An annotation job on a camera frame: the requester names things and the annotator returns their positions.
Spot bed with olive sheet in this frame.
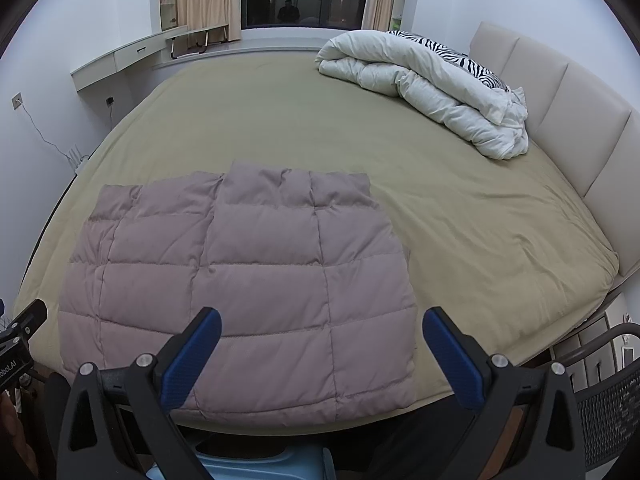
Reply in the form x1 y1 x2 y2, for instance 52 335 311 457
10 52 623 436

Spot white nightstand drawers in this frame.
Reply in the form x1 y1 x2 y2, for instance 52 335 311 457
549 305 632 393

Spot metal-legged folding stool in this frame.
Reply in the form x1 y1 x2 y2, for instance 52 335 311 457
166 25 232 60

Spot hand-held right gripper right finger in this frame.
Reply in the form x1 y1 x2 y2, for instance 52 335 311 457
421 306 587 480

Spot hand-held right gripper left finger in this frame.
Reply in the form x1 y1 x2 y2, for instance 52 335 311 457
56 306 223 480

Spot beige padded headboard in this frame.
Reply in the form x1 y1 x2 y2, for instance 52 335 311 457
467 21 640 281

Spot black mesh chair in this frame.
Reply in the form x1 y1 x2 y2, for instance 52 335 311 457
549 322 640 468

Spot white wifi router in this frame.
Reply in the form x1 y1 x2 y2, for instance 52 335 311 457
64 144 92 173

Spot thin grey cable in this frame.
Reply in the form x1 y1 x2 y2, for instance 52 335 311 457
17 105 77 162

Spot blue plastic stool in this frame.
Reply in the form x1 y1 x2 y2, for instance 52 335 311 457
145 446 337 480

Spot zebra print pillow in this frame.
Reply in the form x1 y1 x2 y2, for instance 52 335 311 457
385 30 512 93

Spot white duvet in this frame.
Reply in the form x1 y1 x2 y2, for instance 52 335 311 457
314 30 531 161

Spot white floating desk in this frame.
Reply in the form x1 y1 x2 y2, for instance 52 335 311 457
70 25 190 93

